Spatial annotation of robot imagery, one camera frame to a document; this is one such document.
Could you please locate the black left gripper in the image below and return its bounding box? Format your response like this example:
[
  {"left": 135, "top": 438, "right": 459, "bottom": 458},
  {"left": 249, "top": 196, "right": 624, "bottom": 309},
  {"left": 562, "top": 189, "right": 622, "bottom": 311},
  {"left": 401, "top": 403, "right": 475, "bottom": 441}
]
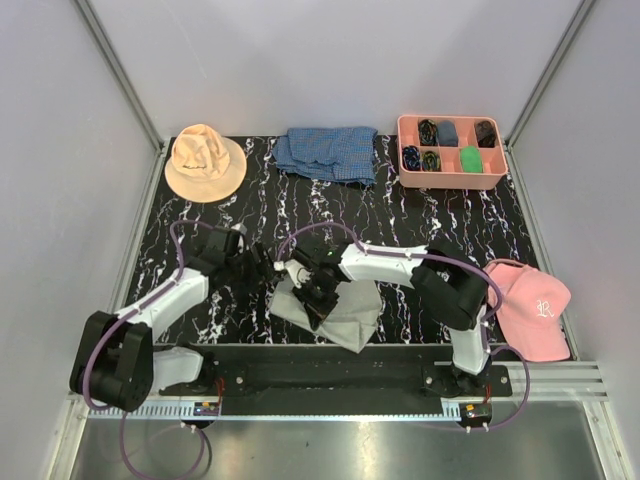
[{"left": 225, "top": 241, "right": 283, "bottom": 298}]

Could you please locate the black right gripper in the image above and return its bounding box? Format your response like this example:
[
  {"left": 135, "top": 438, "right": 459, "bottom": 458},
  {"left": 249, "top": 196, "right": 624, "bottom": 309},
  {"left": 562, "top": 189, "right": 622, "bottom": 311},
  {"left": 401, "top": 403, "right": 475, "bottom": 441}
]
[{"left": 292, "top": 275, "right": 340, "bottom": 330}]

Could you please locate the grey cloth napkin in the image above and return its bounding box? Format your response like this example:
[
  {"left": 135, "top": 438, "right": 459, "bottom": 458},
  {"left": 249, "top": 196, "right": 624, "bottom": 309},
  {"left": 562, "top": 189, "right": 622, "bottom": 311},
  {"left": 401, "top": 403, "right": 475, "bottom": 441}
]
[{"left": 269, "top": 279, "right": 383, "bottom": 353}]

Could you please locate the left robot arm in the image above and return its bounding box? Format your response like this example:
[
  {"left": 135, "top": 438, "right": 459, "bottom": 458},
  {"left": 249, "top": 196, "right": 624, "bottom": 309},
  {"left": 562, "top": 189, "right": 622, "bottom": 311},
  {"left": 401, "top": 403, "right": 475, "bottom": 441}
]
[{"left": 69, "top": 225, "right": 275, "bottom": 412}]

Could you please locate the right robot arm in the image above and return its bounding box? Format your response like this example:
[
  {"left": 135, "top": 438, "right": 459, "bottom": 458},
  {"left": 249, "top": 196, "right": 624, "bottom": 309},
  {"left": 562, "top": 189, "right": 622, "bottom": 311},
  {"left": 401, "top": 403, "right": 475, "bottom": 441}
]
[{"left": 269, "top": 238, "right": 491, "bottom": 397}]

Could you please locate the orange bucket hat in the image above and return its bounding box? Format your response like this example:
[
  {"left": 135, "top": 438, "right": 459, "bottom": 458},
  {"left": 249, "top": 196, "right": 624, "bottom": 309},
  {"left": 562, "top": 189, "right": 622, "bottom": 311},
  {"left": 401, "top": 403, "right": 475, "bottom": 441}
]
[{"left": 164, "top": 124, "right": 247, "bottom": 203}]

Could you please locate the blue checkered cloth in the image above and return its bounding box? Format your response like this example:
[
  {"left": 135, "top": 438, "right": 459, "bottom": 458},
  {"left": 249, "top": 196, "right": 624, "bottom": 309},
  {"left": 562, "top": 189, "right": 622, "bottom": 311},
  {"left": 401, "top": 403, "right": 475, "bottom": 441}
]
[{"left": 273, "top": 127, "right": 378, "bottom": 186}]

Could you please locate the blue dotted rolled sock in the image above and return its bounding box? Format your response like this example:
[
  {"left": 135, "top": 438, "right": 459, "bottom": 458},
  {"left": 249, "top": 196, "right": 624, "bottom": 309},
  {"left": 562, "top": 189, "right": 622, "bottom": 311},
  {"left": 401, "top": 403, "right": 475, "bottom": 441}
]
[{"left": 402, "top": 145, "right": 421, "bottom": 171}]

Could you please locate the yellow patterned rolled sock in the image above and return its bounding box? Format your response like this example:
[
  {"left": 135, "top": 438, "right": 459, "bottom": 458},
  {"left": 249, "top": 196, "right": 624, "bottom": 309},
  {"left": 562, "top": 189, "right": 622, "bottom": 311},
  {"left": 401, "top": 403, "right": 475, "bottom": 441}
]
[{"left": 421, "top": 150, "right": 442, "bottom": 172}]

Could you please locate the black patterned sock top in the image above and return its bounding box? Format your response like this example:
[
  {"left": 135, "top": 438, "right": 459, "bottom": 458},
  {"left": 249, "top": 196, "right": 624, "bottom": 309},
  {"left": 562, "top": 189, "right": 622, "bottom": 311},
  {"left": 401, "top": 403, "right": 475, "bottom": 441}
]
[{"left": 418, "top": 119, "right": 438, "bottom": 146}]

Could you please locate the pink compartment tray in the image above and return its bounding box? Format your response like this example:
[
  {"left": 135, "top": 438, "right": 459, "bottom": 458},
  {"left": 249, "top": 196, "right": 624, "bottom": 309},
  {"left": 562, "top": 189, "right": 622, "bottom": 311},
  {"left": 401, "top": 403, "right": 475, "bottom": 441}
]
[{"left": 397, "top": 114, "right": 509, "bottom": 190}]

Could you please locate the green rolled sock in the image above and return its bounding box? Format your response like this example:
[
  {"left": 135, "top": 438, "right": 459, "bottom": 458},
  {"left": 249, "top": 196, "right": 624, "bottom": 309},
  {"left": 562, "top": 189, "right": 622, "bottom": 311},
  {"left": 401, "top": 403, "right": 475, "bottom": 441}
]
[{"left": 460, "top": 146, "right": 484, "bottom": 174}]

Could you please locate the blue grey rolled sock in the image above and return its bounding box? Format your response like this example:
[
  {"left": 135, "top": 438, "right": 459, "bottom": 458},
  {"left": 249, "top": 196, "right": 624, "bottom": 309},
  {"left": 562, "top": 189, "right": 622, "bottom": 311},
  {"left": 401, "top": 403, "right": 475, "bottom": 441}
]
[{"left": 437, "top": 120, "right": 459, "bottom": 147}]

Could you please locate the pink baseball cap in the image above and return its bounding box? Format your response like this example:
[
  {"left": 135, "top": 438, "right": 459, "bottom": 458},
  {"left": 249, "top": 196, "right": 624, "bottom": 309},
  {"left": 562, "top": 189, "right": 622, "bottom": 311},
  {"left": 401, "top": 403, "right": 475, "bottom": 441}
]
[{"left": 484, "top": 259, "right": 571, "bottom": 363}]

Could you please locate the dark brown rolled sock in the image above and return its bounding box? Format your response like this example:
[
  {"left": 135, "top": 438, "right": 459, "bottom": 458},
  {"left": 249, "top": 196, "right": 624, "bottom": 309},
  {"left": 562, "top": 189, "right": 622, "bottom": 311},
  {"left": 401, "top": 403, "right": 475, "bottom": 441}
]
[{"left": 474, "top": 120, "right": 498, "bottom": 148}]

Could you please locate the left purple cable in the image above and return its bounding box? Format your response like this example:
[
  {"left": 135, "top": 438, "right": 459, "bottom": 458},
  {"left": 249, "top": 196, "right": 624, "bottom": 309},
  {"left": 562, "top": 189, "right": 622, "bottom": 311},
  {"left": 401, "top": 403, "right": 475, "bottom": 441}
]
[{"left": 82, "top": 219, "right": 215, "bottom": 476}]

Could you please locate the purple cable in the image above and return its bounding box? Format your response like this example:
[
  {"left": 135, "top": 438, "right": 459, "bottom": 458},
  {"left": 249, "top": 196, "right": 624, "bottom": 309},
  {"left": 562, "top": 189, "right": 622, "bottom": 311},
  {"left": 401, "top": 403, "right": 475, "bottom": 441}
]
[
  {"left": 277, "top": 222, "right": 532, "bottom": 432},
  {"left": 82, "top": 219, "right": 215, "bottom": 476}
]

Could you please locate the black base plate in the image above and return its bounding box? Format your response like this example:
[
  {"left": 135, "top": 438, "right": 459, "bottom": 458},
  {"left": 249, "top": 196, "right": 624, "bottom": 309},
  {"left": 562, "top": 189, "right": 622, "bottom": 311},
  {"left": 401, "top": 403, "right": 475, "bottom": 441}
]
[{"left": 158, "top": 343, "right": 514, "bottom": 399}]

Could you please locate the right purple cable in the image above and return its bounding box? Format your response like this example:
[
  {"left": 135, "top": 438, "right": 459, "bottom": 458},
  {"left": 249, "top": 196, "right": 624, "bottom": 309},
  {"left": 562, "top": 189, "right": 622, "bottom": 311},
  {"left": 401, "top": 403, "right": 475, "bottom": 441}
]
[{"left": 277, "top": 222, "right": 532, "bottom": 432}]

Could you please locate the aluminium front rail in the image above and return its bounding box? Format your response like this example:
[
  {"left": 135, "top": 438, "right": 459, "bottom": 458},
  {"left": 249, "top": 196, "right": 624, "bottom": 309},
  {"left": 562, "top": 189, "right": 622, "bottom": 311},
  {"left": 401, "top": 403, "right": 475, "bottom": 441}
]
[{"left": 67, "top": 362, "right": 611, "bottom": 421}]

